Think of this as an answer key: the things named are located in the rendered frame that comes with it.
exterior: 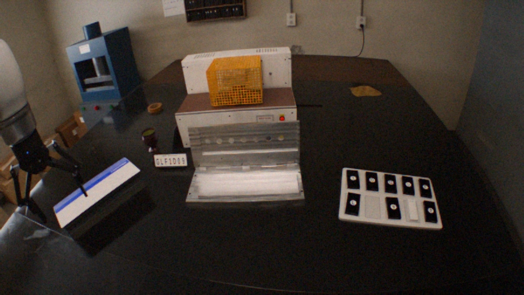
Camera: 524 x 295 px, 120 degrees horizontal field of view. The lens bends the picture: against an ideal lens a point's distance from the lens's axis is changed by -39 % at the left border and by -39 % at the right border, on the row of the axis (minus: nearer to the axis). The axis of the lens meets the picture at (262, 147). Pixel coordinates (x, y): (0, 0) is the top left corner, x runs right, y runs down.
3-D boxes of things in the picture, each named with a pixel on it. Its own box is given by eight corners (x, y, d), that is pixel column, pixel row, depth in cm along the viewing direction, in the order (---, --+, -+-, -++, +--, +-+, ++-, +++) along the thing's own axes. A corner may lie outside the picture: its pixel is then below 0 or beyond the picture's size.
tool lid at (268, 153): (187, 127, 96) (188, 126, 98) (194, 170, 104) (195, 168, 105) (299, 121, 94) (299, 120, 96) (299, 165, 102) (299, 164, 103)
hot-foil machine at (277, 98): (183, 149, 121) (164, 78, 98) (200, 110, 153) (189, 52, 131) (337, 142, 117) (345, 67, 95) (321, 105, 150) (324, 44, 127)
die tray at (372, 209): (338, 219, 81) (338, 218, 81) (342, 169, 102) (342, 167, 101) (441, 230, 71) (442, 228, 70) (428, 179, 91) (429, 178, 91)
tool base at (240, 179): (186, 205, 91) (184, 199, 89) (197, 170, 108) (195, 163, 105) (304, 203, 89) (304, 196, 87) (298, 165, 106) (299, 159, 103)
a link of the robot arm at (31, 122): (-3, 116, 32) (9, 139, 36) (-8, 129, 27) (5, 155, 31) (29, 98, 38) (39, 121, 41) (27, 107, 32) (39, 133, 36)
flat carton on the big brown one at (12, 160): (-1, 177, 196) (-7, 167, 187) (17, 157, 228) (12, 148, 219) (8, 180, 190) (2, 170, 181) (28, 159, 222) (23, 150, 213)
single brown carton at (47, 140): (36, 173, 254) (24, 155, 235) (53, 151, 295) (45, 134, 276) (51, 171, 254) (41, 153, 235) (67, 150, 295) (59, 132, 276)
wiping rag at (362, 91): (371, 85, 173) (371, 83, 172) (383, 95, 159) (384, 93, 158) (345, 87, 170) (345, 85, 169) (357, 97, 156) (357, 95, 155)
